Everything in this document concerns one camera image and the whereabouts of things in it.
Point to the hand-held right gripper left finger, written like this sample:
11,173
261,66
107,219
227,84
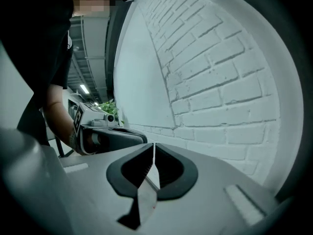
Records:
97,192

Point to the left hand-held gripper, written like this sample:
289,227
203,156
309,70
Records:
79,124

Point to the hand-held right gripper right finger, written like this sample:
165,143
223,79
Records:
207,199

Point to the red fire extinguisher box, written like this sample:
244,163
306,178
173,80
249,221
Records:
152,177

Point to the person's left forearm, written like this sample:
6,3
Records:
58,116

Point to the green leafy potted plant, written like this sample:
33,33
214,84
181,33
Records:
110,108

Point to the long ceiling light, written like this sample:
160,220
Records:
84,88

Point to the person in black shirt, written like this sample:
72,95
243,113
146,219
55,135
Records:
31,45

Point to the person's face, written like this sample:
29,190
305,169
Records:
94,0

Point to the small grey gripper camera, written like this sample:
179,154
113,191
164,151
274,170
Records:
110,118

